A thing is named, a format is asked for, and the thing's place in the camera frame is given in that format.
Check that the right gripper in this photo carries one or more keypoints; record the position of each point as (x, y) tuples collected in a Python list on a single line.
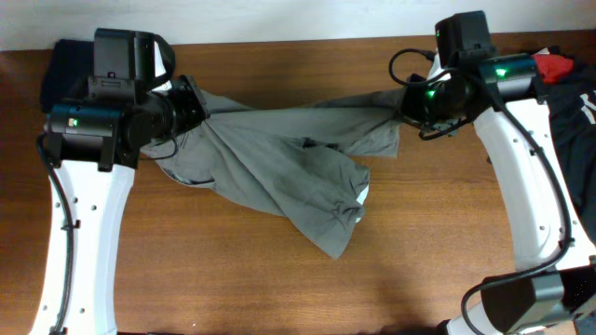
[(410, 112)]

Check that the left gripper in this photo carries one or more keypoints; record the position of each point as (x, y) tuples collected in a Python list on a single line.
[(196, 111)]

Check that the grey shorts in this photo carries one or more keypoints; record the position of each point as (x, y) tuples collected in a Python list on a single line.
[(296, 163)]

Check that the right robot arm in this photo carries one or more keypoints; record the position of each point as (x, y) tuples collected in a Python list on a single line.
[(505, 100)]

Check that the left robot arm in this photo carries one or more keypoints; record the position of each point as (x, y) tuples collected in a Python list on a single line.
[(91, 149)]

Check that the red garment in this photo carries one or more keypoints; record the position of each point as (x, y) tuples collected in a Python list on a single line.
[(553, 67)]

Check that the folded navy blue garment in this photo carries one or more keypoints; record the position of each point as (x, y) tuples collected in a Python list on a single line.
[(71, 64)]

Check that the black printed t-shirt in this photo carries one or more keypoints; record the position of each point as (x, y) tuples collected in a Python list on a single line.
[(571, 103)]

